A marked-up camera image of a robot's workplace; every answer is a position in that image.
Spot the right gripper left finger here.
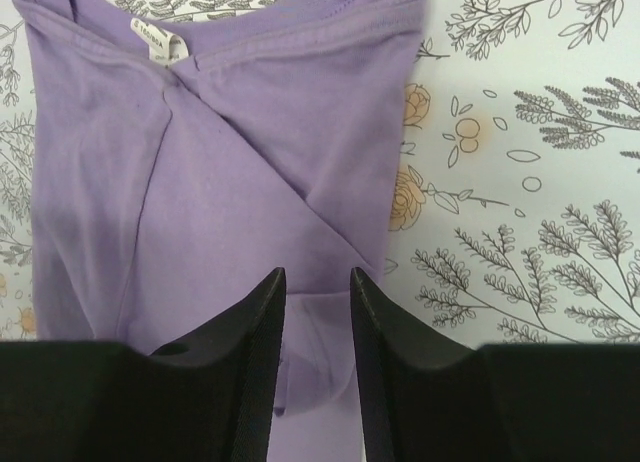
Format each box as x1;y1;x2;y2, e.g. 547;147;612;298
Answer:
1;268;286;461

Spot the purple t shirt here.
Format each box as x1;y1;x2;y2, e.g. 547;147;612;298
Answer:
12;0;426;461

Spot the floral table mat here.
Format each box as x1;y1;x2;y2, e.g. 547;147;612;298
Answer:
1;0;639;346

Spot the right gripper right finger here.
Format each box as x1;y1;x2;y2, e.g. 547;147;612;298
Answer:
350;268;639;461

